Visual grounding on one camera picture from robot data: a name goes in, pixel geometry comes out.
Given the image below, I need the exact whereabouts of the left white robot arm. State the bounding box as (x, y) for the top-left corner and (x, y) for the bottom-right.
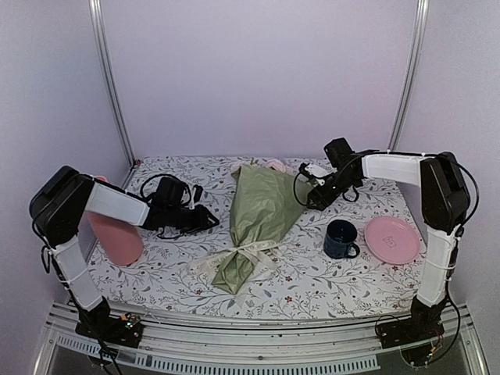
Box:
(29, 166), (220, 339)

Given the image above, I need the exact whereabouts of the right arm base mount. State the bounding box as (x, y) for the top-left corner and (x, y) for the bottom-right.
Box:
(374, 315), (445, 367)

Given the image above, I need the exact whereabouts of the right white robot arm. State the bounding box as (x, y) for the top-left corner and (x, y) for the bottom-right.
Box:
(299, 138), (477, 341)

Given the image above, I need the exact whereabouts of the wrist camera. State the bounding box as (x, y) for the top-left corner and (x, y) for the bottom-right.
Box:
(191, 184), (203, 203)
(298, 163), (330, 186)

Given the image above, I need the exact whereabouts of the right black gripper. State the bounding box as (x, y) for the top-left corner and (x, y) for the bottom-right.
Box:
(306, 170), (358, 211)

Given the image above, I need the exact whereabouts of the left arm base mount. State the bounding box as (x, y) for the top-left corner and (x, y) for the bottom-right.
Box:
(75, 304), (144, 348)

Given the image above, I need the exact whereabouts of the pink plate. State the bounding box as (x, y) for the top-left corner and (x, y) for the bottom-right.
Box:
(364, 216), (420, 265)

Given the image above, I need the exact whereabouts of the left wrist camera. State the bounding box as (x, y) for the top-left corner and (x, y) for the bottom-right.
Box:
(191, 184), (203, 203)

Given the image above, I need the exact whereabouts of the floral patterned table mat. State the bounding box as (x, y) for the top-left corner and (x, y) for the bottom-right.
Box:
(88, 156), (424, 320)

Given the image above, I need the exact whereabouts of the left aluminium frame post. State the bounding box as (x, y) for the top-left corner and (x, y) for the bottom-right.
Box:
(88, 0), (136, 167)

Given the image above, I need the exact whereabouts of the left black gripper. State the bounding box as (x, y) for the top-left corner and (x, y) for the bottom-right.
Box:
(167, 204), (220, 234)

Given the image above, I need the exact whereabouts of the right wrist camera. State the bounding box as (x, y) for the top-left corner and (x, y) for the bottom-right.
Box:
(298, 163), (330, 186)

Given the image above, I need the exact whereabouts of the aluminium frame post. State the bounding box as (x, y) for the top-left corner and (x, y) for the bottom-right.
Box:
(388, 0), (430, 150)
(88, 0), (136, 167)

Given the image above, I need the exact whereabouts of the pink cylindrical vase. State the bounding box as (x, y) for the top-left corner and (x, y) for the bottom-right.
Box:
(87, 188), (143, 266)

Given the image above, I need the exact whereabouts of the aluminium front rail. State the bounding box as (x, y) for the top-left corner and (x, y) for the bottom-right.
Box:
(34, 302), (490, 374)

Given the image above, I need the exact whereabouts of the green paper bouquet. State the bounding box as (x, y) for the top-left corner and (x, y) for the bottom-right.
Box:
(212, 164), (312, 295)

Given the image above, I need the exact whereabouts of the cream printed ribbon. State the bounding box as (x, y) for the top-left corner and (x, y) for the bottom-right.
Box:
(186, 240), (286, 281)

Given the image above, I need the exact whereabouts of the dark blue mug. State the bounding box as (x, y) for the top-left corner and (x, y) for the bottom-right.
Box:
(323, 220), (360, 259)

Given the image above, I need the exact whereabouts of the right aluminium frame post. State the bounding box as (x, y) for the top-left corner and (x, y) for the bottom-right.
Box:
(388, 0), (430, 150)

